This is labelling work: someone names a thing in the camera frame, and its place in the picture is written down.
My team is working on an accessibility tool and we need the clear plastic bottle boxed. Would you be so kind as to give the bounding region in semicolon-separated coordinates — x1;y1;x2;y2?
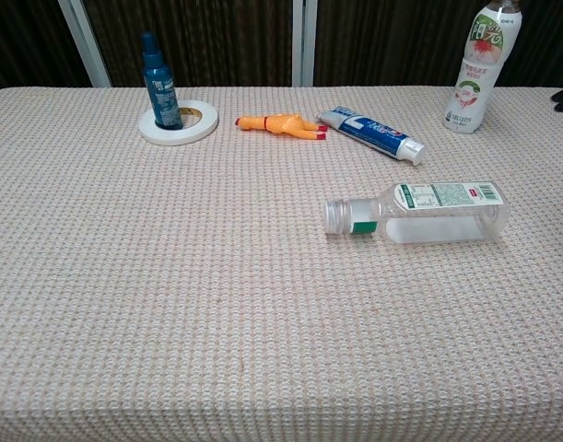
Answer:
347;180;511;244

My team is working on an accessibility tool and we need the white bottle cap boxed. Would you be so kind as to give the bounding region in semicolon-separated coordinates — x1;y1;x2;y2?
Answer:
324;199;352;237

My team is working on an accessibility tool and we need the yellow-capped drink bottle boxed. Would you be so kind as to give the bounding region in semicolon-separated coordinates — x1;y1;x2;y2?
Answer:
443;0;524;135

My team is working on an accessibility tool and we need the blue spray bottle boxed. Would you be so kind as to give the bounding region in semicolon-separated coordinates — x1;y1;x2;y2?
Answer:
140;30;184;130

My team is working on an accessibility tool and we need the dark brown partition panel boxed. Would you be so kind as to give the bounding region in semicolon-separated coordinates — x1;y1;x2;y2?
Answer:
313;0;563;88
0;0;92;98
81;0;295;88

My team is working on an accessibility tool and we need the blue white toothpaste tube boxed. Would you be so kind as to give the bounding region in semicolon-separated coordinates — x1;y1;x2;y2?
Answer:
317;105;426;167

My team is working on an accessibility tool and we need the orange rubber chicken toy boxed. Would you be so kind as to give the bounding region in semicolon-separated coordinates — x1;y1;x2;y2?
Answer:
235;112;329;142

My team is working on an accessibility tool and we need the white tape roll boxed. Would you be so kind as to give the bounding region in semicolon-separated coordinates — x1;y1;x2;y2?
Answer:
138;99;220;147

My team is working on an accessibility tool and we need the beige woven tablecloth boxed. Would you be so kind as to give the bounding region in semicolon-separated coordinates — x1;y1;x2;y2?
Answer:
0;86;563;442

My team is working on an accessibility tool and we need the white partition frame post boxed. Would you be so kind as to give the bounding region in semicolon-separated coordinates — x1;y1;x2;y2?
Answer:
291;0;319;87
57;0;112;88

